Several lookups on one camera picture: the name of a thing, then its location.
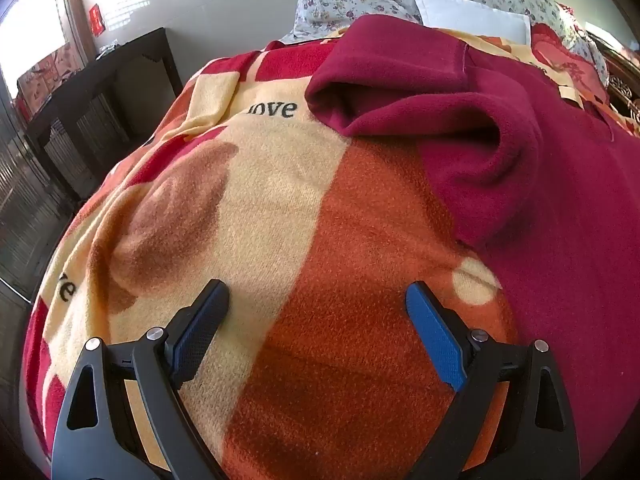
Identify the pink printed box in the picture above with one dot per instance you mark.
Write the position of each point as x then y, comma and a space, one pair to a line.
47, 72

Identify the red wall sign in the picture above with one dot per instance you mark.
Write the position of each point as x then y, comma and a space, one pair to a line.
95, 20

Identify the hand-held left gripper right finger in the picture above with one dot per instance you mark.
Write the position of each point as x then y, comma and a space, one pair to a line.
435, 335

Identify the maroon fleece garment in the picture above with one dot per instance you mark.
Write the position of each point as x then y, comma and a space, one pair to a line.
550, 185

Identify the red heart cushion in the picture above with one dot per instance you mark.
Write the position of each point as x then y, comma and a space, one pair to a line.
562, 55

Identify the carved wooden headboard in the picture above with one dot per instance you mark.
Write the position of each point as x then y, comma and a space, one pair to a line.
625, 85

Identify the window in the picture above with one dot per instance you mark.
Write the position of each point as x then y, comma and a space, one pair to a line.
30, 25

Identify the dark wooden table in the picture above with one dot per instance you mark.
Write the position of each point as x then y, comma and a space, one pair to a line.
75, 110

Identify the white pillow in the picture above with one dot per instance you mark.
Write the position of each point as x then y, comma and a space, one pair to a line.
465, 12

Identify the printed orange and red blanket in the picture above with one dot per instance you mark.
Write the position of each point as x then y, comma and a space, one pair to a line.
280, 210

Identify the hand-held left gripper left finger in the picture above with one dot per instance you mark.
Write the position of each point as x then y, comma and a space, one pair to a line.
200, 330

